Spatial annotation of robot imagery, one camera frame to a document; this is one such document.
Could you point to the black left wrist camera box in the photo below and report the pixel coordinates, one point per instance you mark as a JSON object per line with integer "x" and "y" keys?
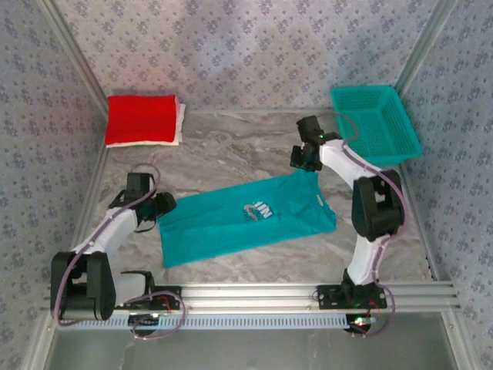
{"x": 138, "y": 183}

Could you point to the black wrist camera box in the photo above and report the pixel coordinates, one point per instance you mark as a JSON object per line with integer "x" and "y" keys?
{"x": 138, "y": 183}
{"x": 308, "y": 127}

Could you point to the teal printed t-shirt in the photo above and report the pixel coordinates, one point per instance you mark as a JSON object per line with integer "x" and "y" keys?
{"x": 231, "y": 231}

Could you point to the teal plastic mesh basket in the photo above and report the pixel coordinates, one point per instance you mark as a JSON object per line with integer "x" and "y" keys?
{"x": 385, "y": 123}

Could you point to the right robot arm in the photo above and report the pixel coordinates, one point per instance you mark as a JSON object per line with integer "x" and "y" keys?
{"x": 343, "y": 162}

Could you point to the aluminium mounting rail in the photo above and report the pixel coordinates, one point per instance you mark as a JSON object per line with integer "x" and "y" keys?
{"x": 250, "y": 294}

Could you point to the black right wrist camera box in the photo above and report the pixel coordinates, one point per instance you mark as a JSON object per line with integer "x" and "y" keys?
{"x": 308, "y": 127}

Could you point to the aluminium frame post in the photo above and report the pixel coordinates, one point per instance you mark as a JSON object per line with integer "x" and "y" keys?
{"x": 73, "y": 58}
{"x": 423, "y": 42}

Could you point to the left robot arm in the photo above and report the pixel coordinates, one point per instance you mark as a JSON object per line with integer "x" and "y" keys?
{"x": 111, "y": 227}

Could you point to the white folded t-shirt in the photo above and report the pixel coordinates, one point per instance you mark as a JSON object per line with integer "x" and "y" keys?
{"x": 181, "y": 123}

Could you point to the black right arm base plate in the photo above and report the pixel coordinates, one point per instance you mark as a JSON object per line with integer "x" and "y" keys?
{"x": 327, "y": 297}

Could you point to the red folded t-shirt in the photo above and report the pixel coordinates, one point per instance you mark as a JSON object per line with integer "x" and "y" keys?
{"x": 142, "y": 119}

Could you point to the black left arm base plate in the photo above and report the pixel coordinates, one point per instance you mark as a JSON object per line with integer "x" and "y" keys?
{"x": 169, "y": 298}

